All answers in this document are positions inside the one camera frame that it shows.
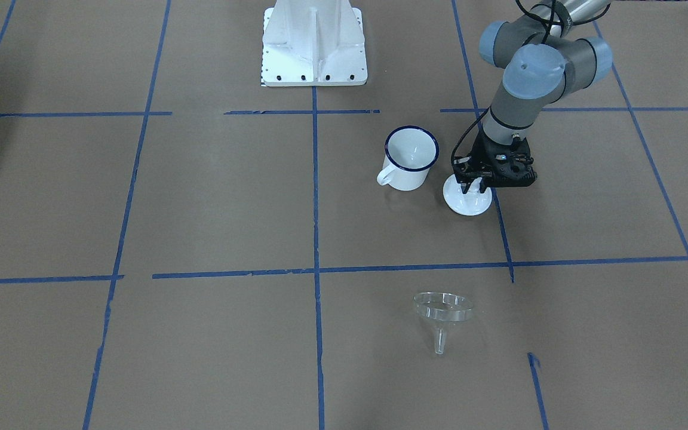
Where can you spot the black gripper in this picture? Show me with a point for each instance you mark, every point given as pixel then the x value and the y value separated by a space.
pixel 480 153

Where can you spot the white ceramic lid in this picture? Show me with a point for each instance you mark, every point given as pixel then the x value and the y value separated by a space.
pixel 469 204

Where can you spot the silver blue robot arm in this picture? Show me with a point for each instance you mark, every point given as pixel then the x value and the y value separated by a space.
pixel 541 66

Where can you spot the white enamel mug blue rim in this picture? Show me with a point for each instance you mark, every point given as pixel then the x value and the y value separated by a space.
pixel 410 151

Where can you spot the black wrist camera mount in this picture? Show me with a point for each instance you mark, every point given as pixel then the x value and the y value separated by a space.
pixel 514 170

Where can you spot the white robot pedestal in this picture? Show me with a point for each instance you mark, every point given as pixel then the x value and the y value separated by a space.
pixel 313 43

